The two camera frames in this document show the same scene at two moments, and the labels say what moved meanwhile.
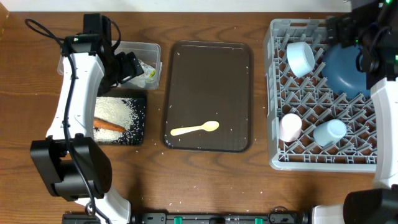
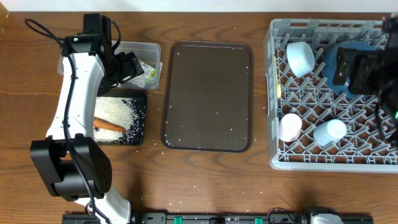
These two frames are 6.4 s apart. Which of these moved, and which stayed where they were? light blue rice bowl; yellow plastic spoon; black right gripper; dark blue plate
Moved: black right gripper; yellow plastic spoon
Stayed: light blue rice bowl; dark blue plate
